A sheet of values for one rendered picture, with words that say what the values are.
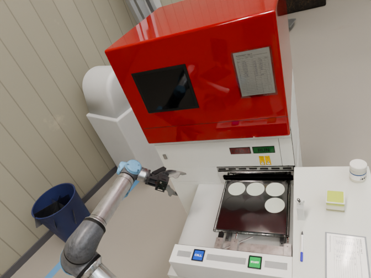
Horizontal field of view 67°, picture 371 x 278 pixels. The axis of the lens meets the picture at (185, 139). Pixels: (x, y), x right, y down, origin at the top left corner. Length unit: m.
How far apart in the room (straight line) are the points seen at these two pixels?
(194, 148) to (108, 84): 1.40
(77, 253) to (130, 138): 1.98
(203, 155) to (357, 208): 0.82
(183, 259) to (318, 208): 0.68
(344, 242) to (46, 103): 2.85
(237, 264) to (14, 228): 2.55
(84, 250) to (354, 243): 1.05
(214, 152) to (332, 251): 0.77
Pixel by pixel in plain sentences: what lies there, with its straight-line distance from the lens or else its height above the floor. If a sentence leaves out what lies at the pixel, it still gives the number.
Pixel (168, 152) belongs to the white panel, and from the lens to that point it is 1.78.
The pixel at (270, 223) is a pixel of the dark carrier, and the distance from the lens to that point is 1.52.
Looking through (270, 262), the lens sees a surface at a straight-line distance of 1.34.
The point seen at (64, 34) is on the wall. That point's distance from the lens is 3.41.
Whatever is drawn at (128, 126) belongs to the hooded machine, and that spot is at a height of 0.81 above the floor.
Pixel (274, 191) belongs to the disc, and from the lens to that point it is 1.64.
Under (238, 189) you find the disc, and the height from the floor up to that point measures 0.90.
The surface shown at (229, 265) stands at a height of 0.96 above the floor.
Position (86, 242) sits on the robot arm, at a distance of 1.13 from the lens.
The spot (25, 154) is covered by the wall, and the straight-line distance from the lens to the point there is 3.24.
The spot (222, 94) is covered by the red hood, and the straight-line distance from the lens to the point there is 1.36.
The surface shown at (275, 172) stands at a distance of 1.69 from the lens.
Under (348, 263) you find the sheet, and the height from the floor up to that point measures 0.97.
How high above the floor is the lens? 2.12
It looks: 33 degrees down
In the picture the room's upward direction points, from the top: 21 degrees counter-clockwise
